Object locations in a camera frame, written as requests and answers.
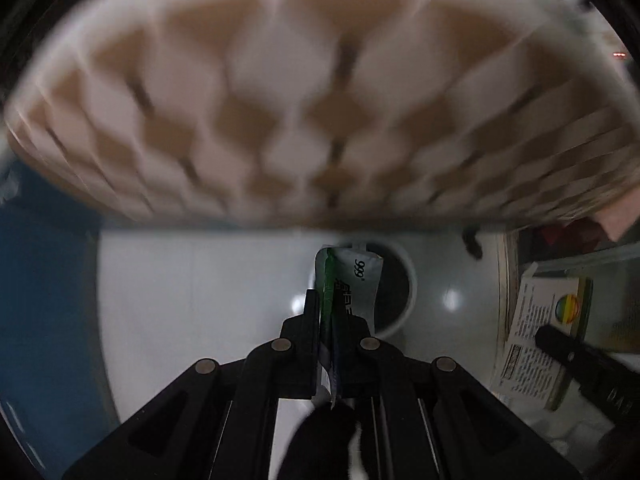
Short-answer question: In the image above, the checkered pink brown tablecloth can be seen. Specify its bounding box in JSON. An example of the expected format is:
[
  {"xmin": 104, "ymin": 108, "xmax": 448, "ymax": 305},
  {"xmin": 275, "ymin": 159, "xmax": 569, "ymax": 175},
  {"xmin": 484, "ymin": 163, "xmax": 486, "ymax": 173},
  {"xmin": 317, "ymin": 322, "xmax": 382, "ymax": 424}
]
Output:
[{"xmin": 4, "ymin": 0, "xmax": 639, "ymax": 236}]

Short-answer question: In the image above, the green white sachet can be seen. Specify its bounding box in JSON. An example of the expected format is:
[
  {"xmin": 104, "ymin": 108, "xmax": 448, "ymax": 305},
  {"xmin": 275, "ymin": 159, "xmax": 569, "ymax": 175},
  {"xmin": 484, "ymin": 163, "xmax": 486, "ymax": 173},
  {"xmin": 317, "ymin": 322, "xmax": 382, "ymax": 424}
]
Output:
[{"xmin": 314, "ymin": 244, "xmax": 383, "ymax": 405}]

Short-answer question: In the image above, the white round trash bin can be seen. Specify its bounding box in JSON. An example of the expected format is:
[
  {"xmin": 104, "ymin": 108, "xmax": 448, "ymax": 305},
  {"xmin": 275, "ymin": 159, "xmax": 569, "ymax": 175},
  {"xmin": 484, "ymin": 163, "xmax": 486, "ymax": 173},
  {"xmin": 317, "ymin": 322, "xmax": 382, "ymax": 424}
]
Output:
[{"xmin": 335, "ymin": 240, "xmax": 416, "ymax": 338}]

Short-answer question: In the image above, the printed booklet on floor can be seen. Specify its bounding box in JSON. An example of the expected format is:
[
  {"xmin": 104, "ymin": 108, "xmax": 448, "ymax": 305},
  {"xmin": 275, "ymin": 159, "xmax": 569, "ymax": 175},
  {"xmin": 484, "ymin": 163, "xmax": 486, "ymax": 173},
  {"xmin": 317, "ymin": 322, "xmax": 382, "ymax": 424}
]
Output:
[{"xmin": 490, "ymin": 266, "xmax": 593, "ymax": 412}]

